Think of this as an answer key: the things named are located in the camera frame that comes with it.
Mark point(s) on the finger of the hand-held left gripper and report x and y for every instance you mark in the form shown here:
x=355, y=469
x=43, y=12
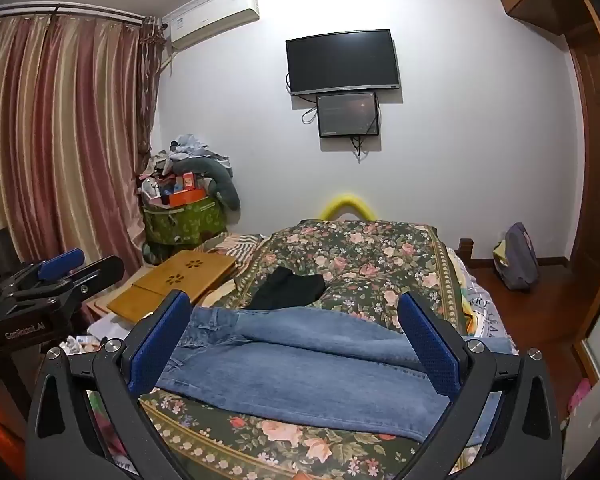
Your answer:
x=60, y=261
x=100, y=270

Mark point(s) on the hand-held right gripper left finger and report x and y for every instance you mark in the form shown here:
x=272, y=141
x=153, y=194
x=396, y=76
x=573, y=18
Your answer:
x=160, y=342

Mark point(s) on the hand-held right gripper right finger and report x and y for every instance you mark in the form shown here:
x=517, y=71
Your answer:
x=430, y=347

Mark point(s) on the blue denim pants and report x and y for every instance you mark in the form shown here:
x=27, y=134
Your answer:
x=305, y=360

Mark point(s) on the wooden lap desk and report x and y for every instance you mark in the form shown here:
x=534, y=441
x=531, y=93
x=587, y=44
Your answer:
x=175, y=280

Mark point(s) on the white printed bedsheet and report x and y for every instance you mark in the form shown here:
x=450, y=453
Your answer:
x=485, y=305

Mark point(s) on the green patterned storage bag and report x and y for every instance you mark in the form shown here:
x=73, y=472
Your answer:
x=190, y=222

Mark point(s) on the floral blanket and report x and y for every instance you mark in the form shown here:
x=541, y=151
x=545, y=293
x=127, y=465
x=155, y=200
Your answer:
x=370, y=255

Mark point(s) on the orange box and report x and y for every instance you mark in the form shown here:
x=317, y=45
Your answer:
x=185, y=197

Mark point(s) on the striped cloth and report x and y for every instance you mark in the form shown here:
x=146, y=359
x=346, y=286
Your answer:
x=240, y=247

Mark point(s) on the grey backpack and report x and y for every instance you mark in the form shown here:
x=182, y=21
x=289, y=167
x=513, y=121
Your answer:
x=520, y=260

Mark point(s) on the striped pink curtain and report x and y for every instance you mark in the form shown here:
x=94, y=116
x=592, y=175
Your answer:
x=65, y=135

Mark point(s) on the black cloth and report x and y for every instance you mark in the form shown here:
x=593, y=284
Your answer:
x=287, y=290

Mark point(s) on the pile of clothes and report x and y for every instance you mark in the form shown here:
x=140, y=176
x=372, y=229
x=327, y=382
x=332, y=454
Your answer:
x=190, y=147

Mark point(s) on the pink slipper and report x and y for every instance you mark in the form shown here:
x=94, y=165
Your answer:
x=579, y=397

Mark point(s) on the yellow foam tube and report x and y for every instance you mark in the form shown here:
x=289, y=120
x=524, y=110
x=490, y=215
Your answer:
x=347, y=202

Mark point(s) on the white air conditioner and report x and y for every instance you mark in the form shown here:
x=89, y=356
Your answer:
x=215, y=17

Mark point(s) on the wooden bed post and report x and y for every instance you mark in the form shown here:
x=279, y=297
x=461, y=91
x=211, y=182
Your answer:
x=466, y=249

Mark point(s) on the small black wall monitor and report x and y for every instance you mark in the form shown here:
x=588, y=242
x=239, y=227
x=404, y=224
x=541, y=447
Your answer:
x=347, y=114

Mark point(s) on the black wall television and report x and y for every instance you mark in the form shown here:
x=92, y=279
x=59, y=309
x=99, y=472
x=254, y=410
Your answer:
x=340, y=62

